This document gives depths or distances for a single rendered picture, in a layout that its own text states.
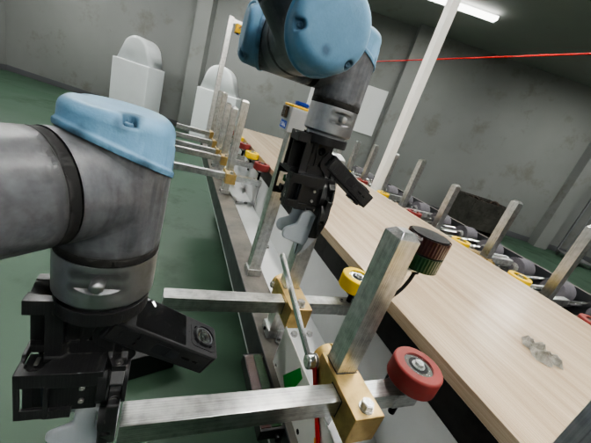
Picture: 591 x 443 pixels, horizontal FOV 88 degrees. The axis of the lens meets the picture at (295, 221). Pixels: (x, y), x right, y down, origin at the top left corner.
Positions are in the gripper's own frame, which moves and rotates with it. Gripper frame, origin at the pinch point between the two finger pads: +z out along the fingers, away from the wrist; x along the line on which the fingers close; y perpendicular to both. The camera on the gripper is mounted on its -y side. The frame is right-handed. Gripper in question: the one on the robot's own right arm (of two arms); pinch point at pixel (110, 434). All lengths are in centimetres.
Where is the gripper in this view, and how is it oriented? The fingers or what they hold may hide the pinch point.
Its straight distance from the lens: 46.4
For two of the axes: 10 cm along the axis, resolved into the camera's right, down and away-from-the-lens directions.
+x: 3.2, 4.3, -8.5
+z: -3.0, 8.9, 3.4
